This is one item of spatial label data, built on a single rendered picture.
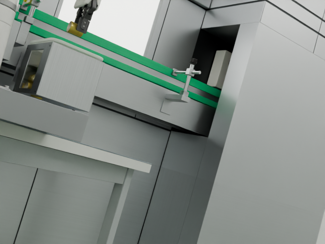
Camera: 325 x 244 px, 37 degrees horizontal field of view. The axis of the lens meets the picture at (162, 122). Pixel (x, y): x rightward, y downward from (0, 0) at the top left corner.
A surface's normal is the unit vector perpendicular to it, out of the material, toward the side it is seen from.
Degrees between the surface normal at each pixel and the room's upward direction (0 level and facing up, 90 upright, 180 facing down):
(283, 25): 90
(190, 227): 90
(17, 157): 90
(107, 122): 90
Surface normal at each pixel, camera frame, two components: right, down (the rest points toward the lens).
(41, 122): 0.86, 0.21
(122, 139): 0.55, 0.08
